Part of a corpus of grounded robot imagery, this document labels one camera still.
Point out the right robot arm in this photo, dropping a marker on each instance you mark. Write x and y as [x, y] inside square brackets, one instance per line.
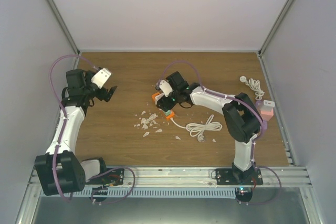
[242, 119]

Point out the purple power strip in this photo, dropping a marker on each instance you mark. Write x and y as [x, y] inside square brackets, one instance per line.
[261, 109]

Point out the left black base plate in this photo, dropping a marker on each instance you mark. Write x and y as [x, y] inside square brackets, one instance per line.
[114, 178]

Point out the orange power strip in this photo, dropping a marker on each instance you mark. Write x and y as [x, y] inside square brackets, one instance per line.
[167, 117]

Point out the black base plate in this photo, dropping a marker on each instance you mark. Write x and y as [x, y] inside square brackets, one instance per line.
[114, 178]
[234, 176]

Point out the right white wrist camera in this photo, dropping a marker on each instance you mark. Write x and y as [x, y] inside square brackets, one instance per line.
[165, 87]

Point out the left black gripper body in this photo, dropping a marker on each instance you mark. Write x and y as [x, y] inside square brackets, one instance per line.
[102, 96]

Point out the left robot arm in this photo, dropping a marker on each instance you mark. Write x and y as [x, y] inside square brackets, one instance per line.
[59, 171]

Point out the pink white charger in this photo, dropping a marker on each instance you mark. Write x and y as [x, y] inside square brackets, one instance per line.
[270, 105]

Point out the green usb charger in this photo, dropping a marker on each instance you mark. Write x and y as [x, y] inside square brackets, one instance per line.
[167, 113]

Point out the grey slotted cable duct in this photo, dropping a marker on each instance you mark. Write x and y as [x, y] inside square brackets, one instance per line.
[119, 192]

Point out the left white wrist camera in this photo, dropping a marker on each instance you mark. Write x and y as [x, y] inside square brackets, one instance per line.
[101, 77]

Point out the white tiger charger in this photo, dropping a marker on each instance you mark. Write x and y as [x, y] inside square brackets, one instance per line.
[156, 99]

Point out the aluminium rail frame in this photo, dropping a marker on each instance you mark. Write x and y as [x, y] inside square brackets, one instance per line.
[203, 177]

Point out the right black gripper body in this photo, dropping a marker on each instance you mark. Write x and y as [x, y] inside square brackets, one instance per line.
[169, 105]

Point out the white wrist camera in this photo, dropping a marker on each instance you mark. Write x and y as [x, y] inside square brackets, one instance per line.
[165, 87]
[101, 77]

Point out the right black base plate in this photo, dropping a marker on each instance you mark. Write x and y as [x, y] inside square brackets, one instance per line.
[234, 176]

